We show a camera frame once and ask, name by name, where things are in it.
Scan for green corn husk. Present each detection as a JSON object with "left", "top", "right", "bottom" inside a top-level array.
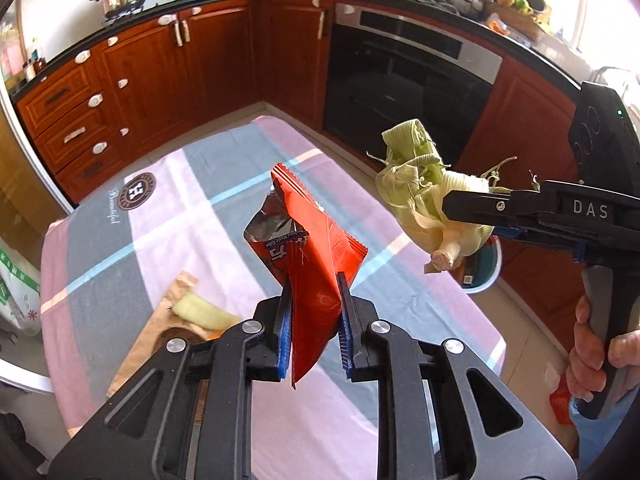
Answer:
[{"left": 375, "top": 119, "right": 510, "bottom": 274}]

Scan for red snack bag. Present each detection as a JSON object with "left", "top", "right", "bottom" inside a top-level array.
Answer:
[{"left": 244, "top": 162, "right": 368, "bottom": 382}]

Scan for teal trash bin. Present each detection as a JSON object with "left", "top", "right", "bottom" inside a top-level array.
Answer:
[{"left": 451, "top": 235, "right": 502, "bottom": 295}]

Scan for wooden kitchen cabinets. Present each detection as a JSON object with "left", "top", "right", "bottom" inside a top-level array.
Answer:
[{"left": 14, "top": 0, "right": 584, "bottom": 351}]

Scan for right hand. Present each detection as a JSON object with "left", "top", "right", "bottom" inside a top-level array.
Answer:
[{"left": 566, "top": 296, "right": 640, "bottom": 402}]

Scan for brown paper bag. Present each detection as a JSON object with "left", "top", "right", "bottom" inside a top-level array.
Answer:
[{"left": 106, "top": 272, "right": 223, "bottom": 398}]

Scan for pale vegetable peel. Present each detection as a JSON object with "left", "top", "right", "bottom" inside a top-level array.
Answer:
[{"left": 171, "top": 292, "right": 242, "bottom": 332}]

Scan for plaid tablecloth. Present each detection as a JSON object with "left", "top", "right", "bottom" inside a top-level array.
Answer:
[{"left": 40, "top": 116, "right": 506, "bottom": 479}]

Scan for black built-in oven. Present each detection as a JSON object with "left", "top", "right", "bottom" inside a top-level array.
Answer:
[{"left": 323, "top": 3, "right": 502, "bottom": 165}]

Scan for fruit basket on counter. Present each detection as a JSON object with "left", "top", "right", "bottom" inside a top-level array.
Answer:
[{"left": 485, "top": 0, "right": 551, "bottom": 42}]

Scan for white plastic bag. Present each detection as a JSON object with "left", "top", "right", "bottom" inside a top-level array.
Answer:
[{"left": 0, "top": 240, "right": 41, "bottom": 336}]

